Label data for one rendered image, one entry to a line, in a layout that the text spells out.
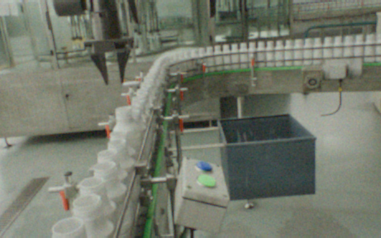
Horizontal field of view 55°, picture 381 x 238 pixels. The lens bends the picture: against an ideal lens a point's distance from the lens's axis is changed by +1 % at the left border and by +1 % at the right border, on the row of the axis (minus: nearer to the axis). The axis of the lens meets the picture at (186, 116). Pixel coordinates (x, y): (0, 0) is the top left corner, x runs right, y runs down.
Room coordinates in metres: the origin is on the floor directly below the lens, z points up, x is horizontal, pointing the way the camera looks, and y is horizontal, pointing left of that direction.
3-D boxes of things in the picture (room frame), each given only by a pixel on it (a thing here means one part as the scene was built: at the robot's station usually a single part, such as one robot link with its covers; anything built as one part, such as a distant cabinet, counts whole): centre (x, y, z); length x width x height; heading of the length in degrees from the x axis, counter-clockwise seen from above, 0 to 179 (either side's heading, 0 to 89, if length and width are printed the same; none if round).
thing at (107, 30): (0.80, 0.15, 1.38); 0.10 x 0.07 x 0.07; 89
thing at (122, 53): (0.80, 0.15, 1.31); 0.07 x 0.07 x 0.09; 89
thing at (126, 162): (0.68, 0.14, 1.08); 0.06 x 0.06 x 0.17
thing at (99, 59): (0.80, 0.16, 1.31); 0.07 x 0.07 x 0.09; 89
